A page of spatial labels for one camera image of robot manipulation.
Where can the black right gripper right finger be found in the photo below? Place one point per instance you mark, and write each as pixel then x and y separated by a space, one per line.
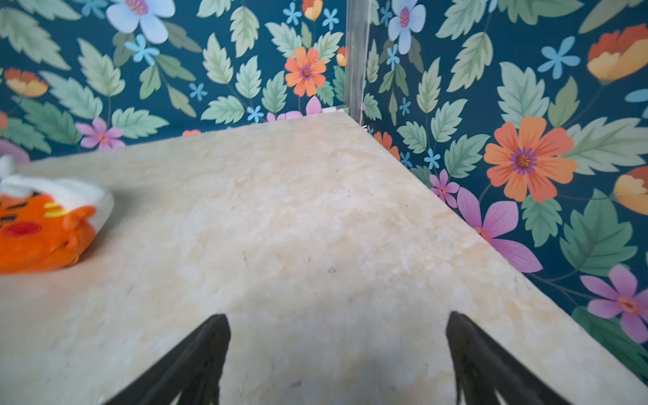
pixel 486 373

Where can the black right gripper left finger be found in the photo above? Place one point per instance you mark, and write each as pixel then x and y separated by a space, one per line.
pixel 189 374

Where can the orange tiger toy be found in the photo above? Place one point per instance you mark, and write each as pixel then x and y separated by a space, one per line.
pixel 47 223

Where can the aluminium corner frame post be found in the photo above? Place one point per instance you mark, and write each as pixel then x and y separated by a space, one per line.
pixel 357 37

